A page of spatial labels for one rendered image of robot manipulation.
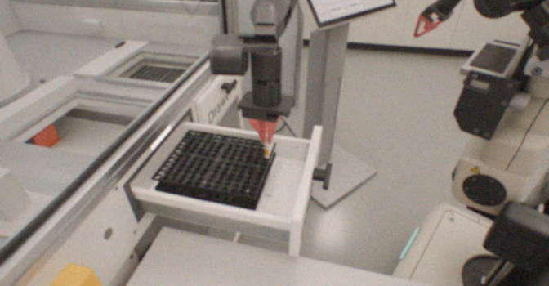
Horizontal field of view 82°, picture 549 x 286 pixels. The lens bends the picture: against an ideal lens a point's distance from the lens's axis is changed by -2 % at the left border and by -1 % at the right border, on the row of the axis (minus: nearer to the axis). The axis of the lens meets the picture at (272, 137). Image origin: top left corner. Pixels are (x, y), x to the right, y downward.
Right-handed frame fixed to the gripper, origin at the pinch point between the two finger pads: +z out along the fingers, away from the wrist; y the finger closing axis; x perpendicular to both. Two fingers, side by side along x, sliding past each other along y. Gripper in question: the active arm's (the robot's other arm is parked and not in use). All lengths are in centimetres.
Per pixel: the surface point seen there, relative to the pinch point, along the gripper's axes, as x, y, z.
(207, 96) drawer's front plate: 17.3, -22.2, 1.5
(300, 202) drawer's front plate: -13.2, 10.0, 2.8
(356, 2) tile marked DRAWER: 94, 11, -9
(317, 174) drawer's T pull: -3.5, 11.5, 4.1
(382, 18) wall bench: 304, 32, 47
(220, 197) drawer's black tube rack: -11.1, -6.6, 8.3
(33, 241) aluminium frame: -35.7, -22.2, -3.0
